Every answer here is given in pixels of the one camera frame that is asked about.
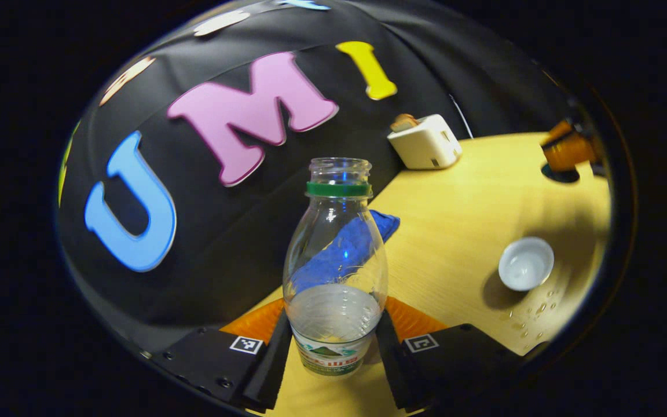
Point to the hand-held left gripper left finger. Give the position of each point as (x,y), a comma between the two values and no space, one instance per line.
(272,370)

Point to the white toaster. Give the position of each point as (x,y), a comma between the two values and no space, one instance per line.
(425,145)

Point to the clear plastic water bottle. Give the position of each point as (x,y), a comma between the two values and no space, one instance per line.
(333,260)

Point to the dark teal teacup lid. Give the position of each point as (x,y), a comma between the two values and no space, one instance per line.
(559,174)

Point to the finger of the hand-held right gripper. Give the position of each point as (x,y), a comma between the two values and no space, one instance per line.
(559,128)
(568,153)

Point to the blue folded towel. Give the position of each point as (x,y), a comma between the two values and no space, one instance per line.
(385,223)

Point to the black backdrop cloth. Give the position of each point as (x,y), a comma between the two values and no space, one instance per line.
(223,243)

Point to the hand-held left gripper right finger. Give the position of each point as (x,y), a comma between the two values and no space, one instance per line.
(394,370)

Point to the brown toast slice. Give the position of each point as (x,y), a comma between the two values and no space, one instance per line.
(404,121)

